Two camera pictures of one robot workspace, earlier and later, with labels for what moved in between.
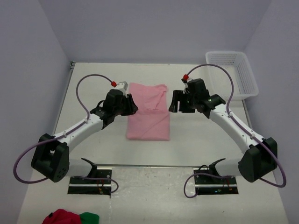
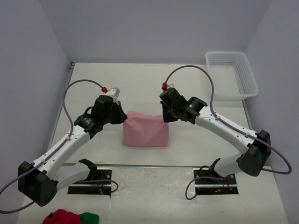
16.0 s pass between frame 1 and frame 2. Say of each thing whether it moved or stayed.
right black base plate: stayed
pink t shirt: moved
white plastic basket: stayed
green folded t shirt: stayed
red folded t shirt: stayed
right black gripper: moved
